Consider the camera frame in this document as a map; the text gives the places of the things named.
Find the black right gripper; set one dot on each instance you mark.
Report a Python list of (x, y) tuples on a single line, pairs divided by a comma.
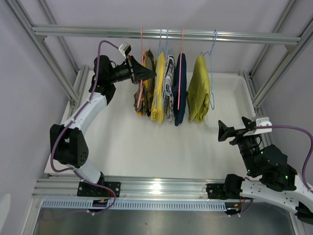
[(224, 131)]

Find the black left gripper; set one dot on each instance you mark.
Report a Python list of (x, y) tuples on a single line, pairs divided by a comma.
[(139, 72)]

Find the camouflage trousers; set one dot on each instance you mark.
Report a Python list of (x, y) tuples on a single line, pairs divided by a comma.
[(144, 96)]

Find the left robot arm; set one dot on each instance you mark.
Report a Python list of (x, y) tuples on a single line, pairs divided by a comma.
[(68, 147)]

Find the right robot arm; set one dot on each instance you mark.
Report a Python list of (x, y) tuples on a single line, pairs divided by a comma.
[(280, 184)]

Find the black white print trousers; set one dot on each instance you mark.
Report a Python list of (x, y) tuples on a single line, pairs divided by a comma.
[(168, 98)]

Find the blue hanger of olive trousers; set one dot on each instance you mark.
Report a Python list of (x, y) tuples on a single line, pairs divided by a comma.
[(210, 54)]

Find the yellow trousers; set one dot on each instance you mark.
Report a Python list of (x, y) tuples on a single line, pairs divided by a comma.
[(157, 111)]

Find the olive green trousers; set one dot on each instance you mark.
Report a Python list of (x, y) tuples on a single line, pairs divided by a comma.
[(198, 93)]

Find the blue hanger of yellow trousers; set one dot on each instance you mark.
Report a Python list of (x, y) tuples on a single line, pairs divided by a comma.
[(160, 49)]

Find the navy blue trousers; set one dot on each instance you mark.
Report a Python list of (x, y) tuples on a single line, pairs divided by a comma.
[(179, 115)]

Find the blue hanger of print trousers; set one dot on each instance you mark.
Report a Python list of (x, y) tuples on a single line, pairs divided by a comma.
[(167, 46)]

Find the pink hanger of navy trousers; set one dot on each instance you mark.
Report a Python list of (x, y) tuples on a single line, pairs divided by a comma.
[(180, 69)]

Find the white plastic basket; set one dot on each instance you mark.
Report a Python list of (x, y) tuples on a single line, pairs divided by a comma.
[(232, 101)]

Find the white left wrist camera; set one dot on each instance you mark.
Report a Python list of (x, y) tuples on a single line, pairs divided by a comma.
[(125, 49)]

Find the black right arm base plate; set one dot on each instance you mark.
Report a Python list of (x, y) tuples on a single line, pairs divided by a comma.
[(223, 191)]

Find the aluminium hanging rail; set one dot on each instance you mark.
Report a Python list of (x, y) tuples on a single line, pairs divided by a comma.
[(170, 34)]

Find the aluminium frame left post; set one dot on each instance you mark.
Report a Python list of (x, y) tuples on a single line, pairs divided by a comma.
[(73, 92)]

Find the aluminium frame post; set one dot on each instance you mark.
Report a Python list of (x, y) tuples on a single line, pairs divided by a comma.
[(73, 92), (274, 61)]

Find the white slotted cable duct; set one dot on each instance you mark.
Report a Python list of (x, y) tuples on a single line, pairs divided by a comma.
[(135, 205)]

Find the aluminium frame right post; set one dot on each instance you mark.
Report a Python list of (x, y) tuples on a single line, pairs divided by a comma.
[(274, 61)]

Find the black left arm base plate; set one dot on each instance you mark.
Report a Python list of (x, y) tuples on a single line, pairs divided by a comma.
[(87, 190)]

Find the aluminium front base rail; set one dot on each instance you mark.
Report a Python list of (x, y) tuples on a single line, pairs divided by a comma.
[(132, 188)]

